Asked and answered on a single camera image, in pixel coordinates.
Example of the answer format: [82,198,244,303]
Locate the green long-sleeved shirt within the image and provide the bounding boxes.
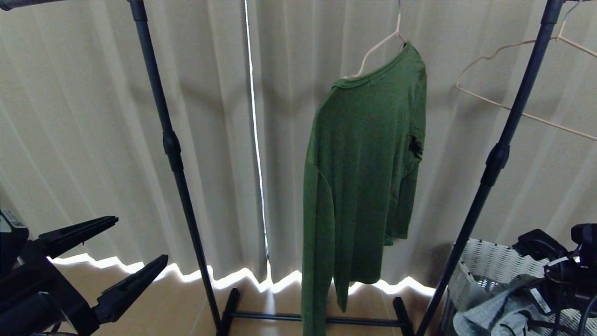
[301,42,427,336]

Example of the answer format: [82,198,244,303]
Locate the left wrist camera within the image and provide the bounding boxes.
[0,209,29,276]

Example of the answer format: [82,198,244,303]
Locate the white laundry basket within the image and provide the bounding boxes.
[438,238,597,336]

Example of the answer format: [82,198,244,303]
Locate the black clothes rack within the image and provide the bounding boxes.
[0,0,583,336]

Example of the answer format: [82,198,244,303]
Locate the pink clothes hanger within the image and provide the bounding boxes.
[345,0,409,79]
[456,0,597,141]

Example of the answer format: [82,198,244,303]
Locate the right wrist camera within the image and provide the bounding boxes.
[512,229,569,263]

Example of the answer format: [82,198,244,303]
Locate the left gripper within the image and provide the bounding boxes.
[0,216,168,336]

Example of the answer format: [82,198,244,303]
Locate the pale grey shorts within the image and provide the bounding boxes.
[452,274,560,336]

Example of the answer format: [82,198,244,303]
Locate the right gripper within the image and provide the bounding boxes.
[527,259,584,322]

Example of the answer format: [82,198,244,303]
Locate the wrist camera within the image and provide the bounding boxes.
[512,229,569,263]
[0,209,29,276]

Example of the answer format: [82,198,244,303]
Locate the beige curtain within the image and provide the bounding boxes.
[0,0,597,299]

